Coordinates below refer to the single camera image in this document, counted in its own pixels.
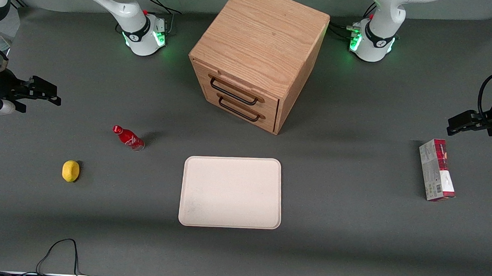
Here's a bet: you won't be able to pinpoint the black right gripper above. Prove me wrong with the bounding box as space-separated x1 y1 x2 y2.
0 68 63 115

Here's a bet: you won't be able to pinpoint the wooden drawer with black handle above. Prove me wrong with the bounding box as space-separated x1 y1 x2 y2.
196 83 279 134
188 59 282 115

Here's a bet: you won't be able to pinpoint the wooden drawer cabinet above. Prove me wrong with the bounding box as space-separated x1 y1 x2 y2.
185 0 332 137

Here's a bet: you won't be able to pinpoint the grey and red carton box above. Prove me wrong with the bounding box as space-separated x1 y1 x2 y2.
416 138 459 203

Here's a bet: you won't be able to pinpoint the yellow lemon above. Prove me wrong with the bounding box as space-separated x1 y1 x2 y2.
61 160 81 183

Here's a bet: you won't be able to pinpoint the red cola bottle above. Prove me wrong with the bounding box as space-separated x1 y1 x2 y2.
111 125 146 152

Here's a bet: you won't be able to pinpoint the beige plastic tray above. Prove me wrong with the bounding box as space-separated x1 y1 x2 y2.
177 154 284 231

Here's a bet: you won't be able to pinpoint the black right arm base cables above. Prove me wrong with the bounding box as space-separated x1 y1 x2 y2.
141 0 183 36

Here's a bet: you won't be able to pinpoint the black arm base cables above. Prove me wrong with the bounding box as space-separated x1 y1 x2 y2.
327 0 378 42
141 0 183 36

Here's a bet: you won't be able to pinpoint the black left arm base cables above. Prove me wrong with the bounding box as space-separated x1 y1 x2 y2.
327 0 378 42

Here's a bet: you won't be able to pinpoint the black looped floor cable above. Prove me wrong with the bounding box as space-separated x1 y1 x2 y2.
34 237 98 276

